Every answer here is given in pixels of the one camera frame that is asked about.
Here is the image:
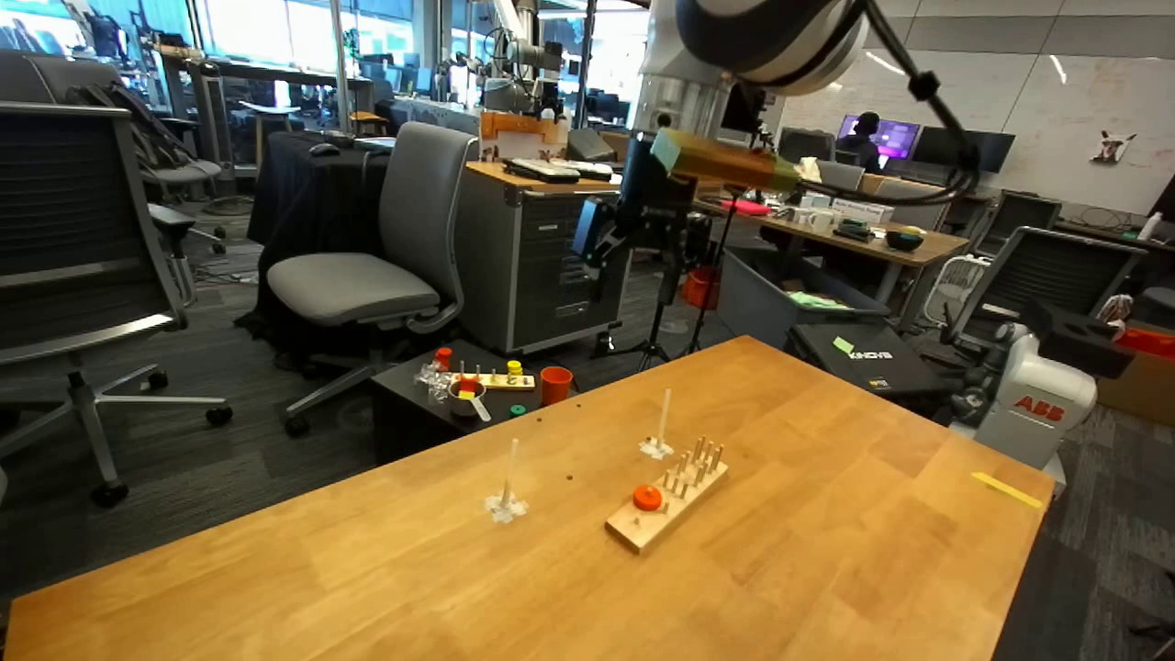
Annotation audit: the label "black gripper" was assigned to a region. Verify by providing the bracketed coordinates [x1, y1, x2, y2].
[621, 131, 705, 242]

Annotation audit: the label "wooden toy board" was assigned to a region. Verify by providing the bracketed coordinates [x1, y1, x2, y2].
[450, 368, 540, 397]

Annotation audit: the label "grey office chair wide seat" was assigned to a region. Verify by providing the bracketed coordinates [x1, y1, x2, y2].
[260, 117, 486, 440]

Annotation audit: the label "thin black tripod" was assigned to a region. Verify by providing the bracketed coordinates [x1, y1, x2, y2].
[640, 197, 744, 363]

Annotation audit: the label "red toy mallet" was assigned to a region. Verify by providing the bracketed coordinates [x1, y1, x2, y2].
[452, 373, 495, 427]

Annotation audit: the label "gold wrist camera bar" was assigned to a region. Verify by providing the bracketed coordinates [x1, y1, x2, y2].
[648, 126, 822, 197]

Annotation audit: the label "black mesh office chair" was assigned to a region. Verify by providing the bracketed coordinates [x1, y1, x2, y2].
[0, 98, 234, 505]

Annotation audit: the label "colourful small toys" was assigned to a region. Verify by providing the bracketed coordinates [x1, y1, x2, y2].
[366, 345, 582, 465]

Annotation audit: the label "white ABB robot base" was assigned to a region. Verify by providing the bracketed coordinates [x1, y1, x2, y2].
[968, 322, 1101, 471]

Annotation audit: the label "black case green sticker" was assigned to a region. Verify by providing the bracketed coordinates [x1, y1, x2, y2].
[781, 319, 968, 408]

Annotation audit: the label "orange cup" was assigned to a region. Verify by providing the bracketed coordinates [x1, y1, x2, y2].
[538, 363, 576, 408]

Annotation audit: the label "monitor with purple screen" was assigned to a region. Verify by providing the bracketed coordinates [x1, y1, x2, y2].
[834, 112, 929, 177]

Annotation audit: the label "yellow tape strip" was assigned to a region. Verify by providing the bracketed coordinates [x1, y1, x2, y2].
[968, 471, 1048, 515]

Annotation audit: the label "wooden desk with equipment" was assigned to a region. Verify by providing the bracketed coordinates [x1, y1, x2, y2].
[730, 197, 973, 307]

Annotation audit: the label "black swivel chair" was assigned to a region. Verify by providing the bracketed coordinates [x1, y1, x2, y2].
[102, 85, 233, 260]

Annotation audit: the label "black mesh chair grey frame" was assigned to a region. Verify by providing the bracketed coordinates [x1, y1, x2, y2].
[953, 219, 1152, 358]

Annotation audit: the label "black draped cloth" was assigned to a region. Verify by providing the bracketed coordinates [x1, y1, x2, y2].
[234, 126, 401, 342]

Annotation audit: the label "clear plastic bag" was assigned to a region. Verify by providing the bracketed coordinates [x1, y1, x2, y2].
[410, 358, 456, 402]

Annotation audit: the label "wooden stand with metal pegs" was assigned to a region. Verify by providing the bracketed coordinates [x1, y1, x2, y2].
[601, 440, 736, 558]

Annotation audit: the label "brown cardboard box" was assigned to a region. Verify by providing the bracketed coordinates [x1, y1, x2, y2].
[1095, 322, 1175, 427]

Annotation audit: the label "grey metal cabinet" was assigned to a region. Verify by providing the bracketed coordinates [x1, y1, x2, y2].
[456, 161, 628, 358]

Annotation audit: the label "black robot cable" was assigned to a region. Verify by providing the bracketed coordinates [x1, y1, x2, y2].
[855, 0, 983, 205]

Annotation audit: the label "red bucket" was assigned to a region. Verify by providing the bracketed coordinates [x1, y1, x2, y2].
[676, 268, 725, 311]

